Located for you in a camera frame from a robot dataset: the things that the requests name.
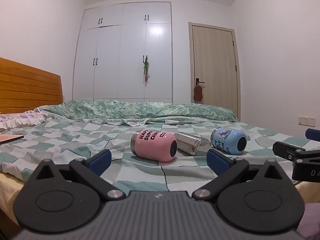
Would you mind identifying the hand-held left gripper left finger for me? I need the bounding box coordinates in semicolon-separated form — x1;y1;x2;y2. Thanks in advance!
25;149;126;202

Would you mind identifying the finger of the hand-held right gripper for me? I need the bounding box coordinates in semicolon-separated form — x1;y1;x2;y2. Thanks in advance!
272;141;307;161
305;128;320;141

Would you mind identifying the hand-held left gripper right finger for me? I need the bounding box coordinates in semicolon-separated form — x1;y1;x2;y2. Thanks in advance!
191;149;292;202

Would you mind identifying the pink cup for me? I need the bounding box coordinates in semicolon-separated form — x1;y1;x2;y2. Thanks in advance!
130;130;178;162

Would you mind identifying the blue cup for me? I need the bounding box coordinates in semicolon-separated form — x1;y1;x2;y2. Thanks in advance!
210;127;247;155

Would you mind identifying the stainless steel cup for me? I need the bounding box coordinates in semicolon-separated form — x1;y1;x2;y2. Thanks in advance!
174;132;212;155

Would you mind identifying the checkered bed sheet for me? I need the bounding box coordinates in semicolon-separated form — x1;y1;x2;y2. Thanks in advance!
0;116;320;198

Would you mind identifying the pink cloth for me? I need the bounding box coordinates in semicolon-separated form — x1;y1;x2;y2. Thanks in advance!
296;202;320;240

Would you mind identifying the green floral duvet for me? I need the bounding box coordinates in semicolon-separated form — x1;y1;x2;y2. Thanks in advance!
37;99;237;126

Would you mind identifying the purple floral pillow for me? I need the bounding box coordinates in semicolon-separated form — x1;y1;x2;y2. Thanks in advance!
0;112;48;131

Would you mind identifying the pink notebook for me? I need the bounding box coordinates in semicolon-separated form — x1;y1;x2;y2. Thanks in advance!
0;134;24;145

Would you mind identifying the beige door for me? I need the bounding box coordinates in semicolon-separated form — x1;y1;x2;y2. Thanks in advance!
188;22;241;121

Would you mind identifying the beige mattress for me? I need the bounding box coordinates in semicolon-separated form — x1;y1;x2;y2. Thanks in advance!
0;172;27;233

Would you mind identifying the wooden headboard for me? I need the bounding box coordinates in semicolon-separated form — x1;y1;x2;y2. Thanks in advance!
0;57;63;115

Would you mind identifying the green hanging ornament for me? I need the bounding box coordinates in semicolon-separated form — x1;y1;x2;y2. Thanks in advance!
143;57;150;83

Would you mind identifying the white wardrobe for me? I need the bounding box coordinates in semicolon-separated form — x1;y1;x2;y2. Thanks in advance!
72;2;173;103

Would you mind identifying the white wall socket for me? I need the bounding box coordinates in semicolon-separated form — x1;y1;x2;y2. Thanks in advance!
298;116;316;126

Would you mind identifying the brown bag on handle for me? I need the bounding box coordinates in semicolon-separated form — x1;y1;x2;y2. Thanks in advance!
194;85;203;104

